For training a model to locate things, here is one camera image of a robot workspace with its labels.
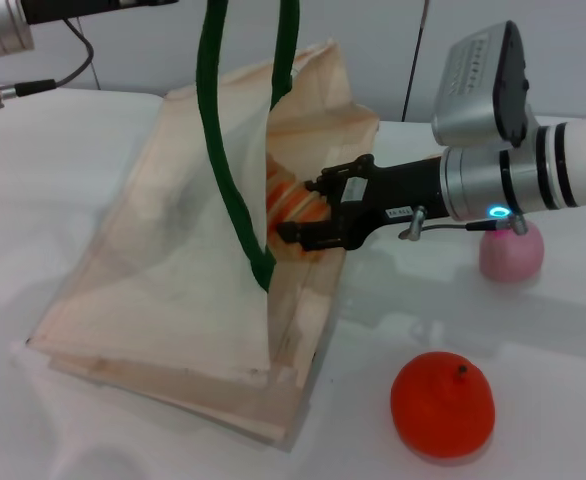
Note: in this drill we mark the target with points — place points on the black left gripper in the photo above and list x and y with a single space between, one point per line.
83 9

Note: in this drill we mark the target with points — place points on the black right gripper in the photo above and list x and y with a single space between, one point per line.
398 195

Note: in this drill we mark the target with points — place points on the orange striped bread loaf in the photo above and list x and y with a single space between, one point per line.
285 192

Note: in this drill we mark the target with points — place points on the cream fabric handbag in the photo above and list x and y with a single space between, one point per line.
173 310

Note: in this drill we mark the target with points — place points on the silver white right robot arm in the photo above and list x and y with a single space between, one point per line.
523 175

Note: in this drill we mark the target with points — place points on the black vertical pole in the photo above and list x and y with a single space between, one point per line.
413 65

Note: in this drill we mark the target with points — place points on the pink round bun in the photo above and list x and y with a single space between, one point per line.
510 257

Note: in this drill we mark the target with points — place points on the orange persimmon fruit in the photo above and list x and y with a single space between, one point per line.
438 410

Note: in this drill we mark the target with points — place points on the silver black wrist camera box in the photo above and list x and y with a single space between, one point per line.
478 95

